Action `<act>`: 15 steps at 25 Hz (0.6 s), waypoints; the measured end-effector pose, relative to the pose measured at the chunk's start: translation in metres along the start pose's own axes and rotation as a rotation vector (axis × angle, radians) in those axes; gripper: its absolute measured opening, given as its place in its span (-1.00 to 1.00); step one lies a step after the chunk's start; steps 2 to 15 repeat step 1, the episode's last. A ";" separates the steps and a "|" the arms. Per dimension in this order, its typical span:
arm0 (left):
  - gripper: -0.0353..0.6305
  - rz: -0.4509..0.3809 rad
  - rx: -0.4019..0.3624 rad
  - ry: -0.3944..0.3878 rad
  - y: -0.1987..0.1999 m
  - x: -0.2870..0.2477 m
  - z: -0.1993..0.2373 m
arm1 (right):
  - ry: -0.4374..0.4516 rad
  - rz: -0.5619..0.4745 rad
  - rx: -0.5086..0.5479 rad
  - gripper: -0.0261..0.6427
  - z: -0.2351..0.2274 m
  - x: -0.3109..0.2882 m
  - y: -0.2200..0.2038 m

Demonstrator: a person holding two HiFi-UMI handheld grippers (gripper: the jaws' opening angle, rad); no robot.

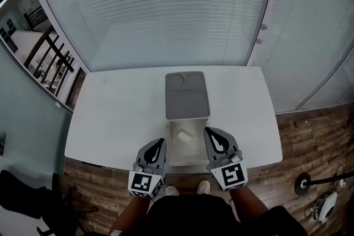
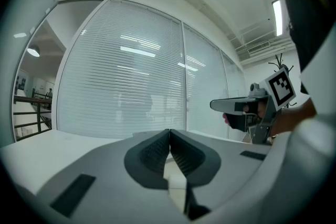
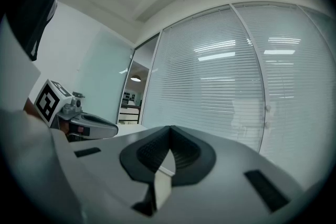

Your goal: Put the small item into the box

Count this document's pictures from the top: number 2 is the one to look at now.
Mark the narrow white window blind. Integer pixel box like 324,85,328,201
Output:
183,23,228,137

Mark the person's right hand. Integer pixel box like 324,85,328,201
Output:
257,102,266,119

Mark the long ceiling strip light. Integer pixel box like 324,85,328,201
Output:
272,0,284,37

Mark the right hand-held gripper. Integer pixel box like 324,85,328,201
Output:
209,66,297,145

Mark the wide white window blind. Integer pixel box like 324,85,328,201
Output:
56,0,185,140

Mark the person's black shirt torso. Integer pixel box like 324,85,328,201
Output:
269,0,332,74

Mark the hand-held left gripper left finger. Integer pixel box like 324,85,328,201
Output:
33,128,185,224

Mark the round pendant lamp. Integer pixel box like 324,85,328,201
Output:
26,44,41,58

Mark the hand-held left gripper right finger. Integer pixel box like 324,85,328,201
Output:
170,128,271,221

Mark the person's right forearm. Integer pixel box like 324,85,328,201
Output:
272,98,317,137

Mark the black metal railing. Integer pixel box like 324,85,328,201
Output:
13,88,54,141

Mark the white ceiling air vent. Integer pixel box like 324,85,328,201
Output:
247,40,271,55

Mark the black coat rack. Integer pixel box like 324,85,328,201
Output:
267,53,298,108

